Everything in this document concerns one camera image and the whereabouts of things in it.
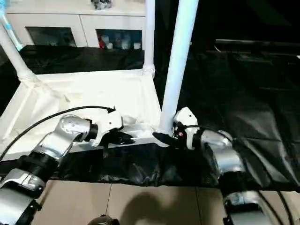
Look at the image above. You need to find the white plastic table top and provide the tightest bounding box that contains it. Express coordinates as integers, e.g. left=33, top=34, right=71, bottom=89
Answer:
left=0, top=69, right=171, bottom=162

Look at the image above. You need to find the black mat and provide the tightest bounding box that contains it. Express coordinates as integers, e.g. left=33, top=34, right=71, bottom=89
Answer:
left=0, top=44, right=300, bottom=188

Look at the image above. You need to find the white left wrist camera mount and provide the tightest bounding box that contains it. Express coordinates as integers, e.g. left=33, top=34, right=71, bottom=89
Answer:
left=92, top=109, right=125, bottom=148

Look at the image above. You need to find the white plastic table leg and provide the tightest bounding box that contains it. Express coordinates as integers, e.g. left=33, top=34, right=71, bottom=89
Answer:
left=142, top=0, right=157, bottom=75
left=0, top=22, right=37, bottom=83
left=158, top=0, right=200, bottom=136

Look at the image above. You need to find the dark brown rounded object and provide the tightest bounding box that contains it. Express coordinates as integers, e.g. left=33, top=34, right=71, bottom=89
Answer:
left=90, top=214, right=120, bottom=225

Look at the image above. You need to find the white cabinet with glass doors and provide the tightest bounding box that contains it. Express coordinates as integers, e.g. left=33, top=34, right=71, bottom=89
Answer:
left=6, top=0, right=147, bottom=50

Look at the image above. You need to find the grey speckled ornament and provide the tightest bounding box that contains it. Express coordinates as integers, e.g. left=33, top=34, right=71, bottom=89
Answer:
left=90, top=0, right=113, bottom=10

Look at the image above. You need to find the long black bar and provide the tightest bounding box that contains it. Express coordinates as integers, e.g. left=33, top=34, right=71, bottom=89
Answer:
left=215, top=39, right=300, bottom=45

